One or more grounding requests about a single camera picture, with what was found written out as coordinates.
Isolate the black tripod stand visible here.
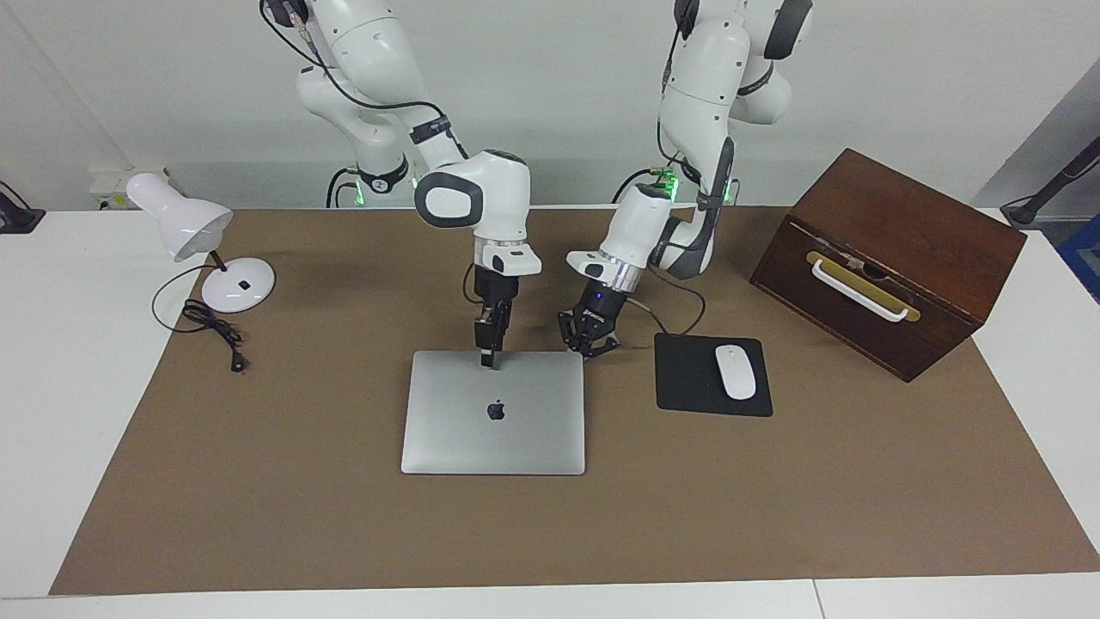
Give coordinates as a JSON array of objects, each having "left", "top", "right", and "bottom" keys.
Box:
[{"left": 1001, "top": 136, "right": 1100, "bottom": 229}]

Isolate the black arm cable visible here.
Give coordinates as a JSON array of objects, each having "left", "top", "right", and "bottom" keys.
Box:
[
  {"left": 260, "top": 0, "right": 469, "bottom": 164},
  {"left": 626, "top": 17, "right": 740, "bottom": 338}
]

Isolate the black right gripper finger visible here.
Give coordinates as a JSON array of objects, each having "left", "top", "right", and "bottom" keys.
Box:
[{"left": 475, "top": 314, "right": 508, "bottom": 371}]

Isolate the white desk lamp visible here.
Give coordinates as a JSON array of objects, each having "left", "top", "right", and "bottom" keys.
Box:
[{"left": 125, "top": 172, "right": 277, "bottom": 315}]

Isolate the brown table mat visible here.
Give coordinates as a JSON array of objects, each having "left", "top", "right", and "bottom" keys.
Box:
[{"left": 49, "top": 206, "right": 1100, "bottom": 596}]

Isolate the brass handle plate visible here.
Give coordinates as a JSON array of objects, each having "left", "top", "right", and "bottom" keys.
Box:
[{"left": 805, "top": 250, "right": 922, "bottom": 323}]

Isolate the white computer mouse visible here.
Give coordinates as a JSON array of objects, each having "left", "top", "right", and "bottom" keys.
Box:
[{"left": 715, "top": 345, "right": 758, "bottom": 401}]

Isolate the blue crate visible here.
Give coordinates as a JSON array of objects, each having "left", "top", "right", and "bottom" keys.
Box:
[{"left": 1055, "top": 213, "right": 1100, "bottom": 303}]

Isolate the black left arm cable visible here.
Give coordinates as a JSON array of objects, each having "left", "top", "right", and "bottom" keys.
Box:
[{"left": 626, "top": 17, "right": 740, "bottom": 338}]

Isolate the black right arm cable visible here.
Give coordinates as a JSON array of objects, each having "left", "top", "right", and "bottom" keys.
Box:
[{"left": 260, "top": 0, "right": 469, "bottom": 164}]

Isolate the black lamp power cable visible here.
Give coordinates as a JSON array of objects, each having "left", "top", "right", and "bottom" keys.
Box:
[{"left": 152, "top": 265, "right": 250, "bottom": 374}]

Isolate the white box handle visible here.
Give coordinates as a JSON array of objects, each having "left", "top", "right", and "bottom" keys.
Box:
[{"left": 811, "top": 258, "right": 910, "bottom": 324}]

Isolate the black mouse pad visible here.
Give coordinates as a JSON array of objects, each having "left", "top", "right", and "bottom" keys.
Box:
[{"left": 654, "top": 334, "right": 774, "bottom": 419}]

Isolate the white wall power strip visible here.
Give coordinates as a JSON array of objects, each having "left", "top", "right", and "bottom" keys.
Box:
[{"left": 90, "top": 168, "right": 173, "bottom": 211}]

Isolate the grey Apple laptop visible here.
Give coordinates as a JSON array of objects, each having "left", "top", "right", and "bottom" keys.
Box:
[{"left": 400, "top": 350, "right": 587, "bottom": 476}]

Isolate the black floor object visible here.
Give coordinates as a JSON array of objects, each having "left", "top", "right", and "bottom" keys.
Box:
[{"left": 0, "top": 181, "right": 46, "bottom": 235}]

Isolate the dark brown wooden box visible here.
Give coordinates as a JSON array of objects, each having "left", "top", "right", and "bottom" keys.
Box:
[{"left": 749, "top": 148, "right": 1029, "bottom": 383}]

